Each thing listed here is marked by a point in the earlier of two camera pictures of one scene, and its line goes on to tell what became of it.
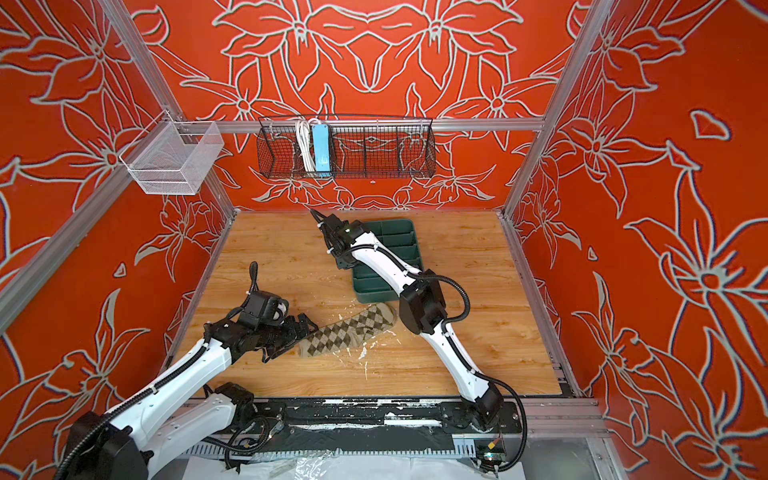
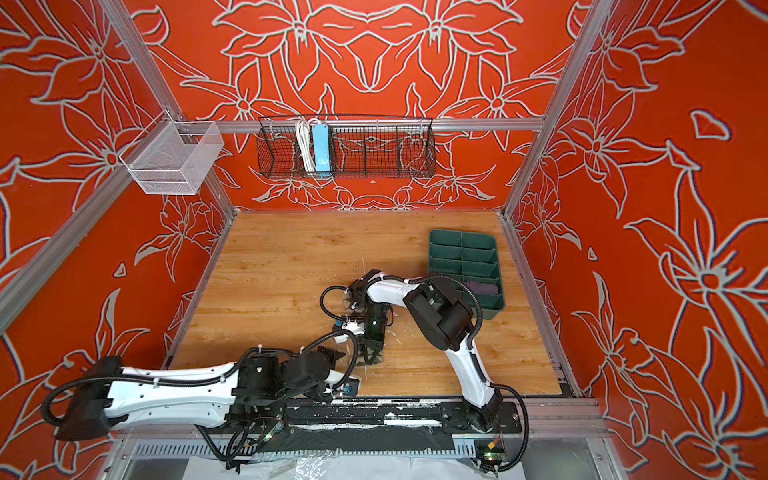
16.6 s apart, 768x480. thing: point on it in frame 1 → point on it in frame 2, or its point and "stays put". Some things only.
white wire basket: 173,157 stays put
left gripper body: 286,334 → 316,390
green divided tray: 399,238 → 467,256
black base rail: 407,415 stays put
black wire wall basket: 362,147 stays put
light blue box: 321,147 stays put
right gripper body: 343,262 → 373,321
